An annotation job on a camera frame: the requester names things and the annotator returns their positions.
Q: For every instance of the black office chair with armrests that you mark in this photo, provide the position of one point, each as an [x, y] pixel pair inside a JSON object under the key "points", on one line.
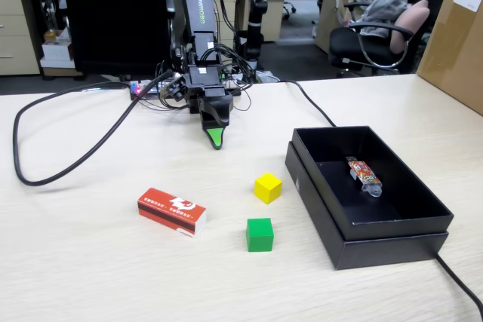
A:
{"points": [[343, 41]]}

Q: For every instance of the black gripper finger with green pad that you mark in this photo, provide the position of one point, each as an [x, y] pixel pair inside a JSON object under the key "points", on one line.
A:
{"points": [[217, 137], [220, 109]]}

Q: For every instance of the large brown cardboard box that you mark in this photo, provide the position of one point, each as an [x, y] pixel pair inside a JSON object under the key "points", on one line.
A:
{"points": [[453, 54]]}

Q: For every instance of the green cube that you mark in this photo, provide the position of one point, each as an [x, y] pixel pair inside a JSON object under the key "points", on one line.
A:
{"points": [[260, 237]]}

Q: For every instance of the gray cloth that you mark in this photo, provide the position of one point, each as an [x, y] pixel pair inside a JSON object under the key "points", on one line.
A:
{"points": [[385, 9]]}

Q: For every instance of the black open box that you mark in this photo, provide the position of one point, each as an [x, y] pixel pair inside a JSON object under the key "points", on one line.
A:
{"points": [[400, 229], [392, 252]]}

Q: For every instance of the red white cardboard box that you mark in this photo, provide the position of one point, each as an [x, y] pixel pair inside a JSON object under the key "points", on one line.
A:
{"points": [[166, 207]]}

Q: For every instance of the yellow cube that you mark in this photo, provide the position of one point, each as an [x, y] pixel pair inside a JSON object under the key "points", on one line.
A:
{"points": [[268, 188]]}

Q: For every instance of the large black chair back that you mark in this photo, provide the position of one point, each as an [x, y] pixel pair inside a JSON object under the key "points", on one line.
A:
{"points": [[113, 16]]}

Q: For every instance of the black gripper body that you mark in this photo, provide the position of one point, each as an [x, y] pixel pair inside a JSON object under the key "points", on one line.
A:
{"points": [[203, 80]]}

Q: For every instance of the beige pedestal drawer unit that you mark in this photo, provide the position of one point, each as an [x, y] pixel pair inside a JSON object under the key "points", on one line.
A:
{"points": [[226, 24]]}

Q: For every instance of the beige side cabinet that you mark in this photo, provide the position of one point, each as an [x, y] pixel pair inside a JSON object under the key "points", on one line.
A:
{"points": [[275, 9]]}

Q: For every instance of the pink cushion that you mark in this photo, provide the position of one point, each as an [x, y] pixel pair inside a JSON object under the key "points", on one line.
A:
{"points": [[409, 22]]}

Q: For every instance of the brown cardboard box behind chair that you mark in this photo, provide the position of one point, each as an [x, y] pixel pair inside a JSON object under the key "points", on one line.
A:
{"points": [[328, 24]]}

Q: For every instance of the blue controller circuit board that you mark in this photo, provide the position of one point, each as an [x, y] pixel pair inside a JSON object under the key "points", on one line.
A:
{"points": [[136, 88]]}

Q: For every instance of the black WOWROBO robot arm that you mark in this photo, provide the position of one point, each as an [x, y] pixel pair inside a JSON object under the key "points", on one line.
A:
{"points": [[198, 5]]}

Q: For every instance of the beige drawer cabinet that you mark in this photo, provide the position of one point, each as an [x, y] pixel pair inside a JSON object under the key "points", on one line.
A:
{"points": [[15, 35]]}

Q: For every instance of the patterned lighter clear case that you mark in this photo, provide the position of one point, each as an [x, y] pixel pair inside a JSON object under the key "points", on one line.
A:
{"points": [[362, 173]]}

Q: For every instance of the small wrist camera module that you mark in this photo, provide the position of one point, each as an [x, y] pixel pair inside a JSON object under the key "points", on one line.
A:
{"points": [[175, 90]]}

